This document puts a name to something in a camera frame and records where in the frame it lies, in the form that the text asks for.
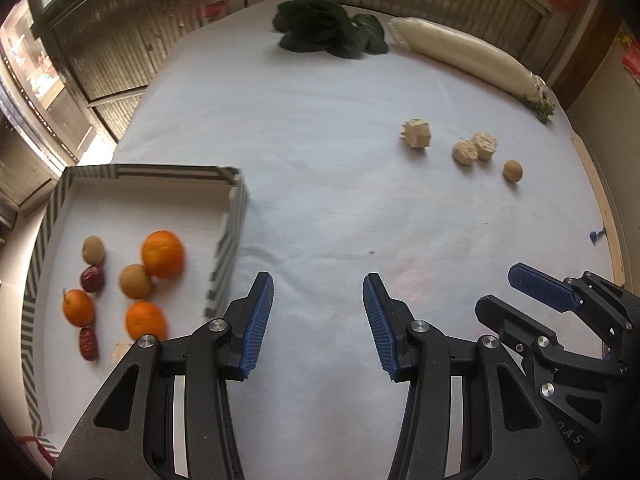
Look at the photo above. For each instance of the white tablecloth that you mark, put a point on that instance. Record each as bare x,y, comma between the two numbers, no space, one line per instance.
335,194

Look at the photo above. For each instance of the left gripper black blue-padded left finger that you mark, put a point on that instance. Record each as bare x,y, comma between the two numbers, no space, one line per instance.
126,431

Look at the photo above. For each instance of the dark green leafy vegetable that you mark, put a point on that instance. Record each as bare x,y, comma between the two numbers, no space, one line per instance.
323,25

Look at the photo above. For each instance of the beige cut chunk left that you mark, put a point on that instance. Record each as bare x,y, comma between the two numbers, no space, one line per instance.
416,133

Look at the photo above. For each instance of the beige cut chunk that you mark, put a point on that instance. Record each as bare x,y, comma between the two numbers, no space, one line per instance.
464,153
416,133
486,145

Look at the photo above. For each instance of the lower red jujube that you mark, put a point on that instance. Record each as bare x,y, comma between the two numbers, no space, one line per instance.
88,344

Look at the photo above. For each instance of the striped white tray box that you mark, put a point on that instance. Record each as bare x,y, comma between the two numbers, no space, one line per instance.
204,206

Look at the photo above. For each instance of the tan longan centre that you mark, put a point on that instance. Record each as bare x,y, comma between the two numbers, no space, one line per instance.
134,282

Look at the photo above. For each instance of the beige cut chunk middle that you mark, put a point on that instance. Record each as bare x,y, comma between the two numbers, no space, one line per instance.
464,153

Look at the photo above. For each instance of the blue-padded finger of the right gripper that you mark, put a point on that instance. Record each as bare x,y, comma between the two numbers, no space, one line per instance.
546,289

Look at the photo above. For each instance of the small blue object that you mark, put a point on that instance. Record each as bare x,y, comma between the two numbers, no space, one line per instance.
594,236

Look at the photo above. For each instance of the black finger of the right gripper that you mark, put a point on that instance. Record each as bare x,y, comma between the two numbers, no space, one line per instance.
515,329

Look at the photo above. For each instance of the upper red jujube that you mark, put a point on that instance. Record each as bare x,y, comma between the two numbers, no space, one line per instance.
92,279

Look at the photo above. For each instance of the beige piece in tray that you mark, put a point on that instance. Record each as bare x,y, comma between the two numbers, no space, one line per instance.
119,351

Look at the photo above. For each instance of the large orange mandarin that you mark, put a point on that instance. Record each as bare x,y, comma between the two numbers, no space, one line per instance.
163,255

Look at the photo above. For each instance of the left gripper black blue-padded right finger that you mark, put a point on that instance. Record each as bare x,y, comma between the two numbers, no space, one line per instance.
506,431

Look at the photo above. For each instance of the front orange mandarin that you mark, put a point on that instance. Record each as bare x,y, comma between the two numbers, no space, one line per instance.
144,318

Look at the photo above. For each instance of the beige cut chunk right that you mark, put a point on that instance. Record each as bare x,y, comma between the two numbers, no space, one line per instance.
486,145

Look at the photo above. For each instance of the red jujube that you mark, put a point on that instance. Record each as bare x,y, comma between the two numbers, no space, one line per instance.
92,279
88,344

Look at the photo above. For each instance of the white daikon radish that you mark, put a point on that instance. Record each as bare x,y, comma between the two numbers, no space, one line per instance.
475,57

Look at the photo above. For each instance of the left orange with stem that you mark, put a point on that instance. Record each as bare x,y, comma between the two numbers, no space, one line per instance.
78,307

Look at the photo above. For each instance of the tan longan upper left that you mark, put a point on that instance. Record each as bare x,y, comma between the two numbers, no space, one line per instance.
93,250

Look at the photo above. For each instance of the tan longan on table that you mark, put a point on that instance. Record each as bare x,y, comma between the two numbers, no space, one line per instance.
512,171

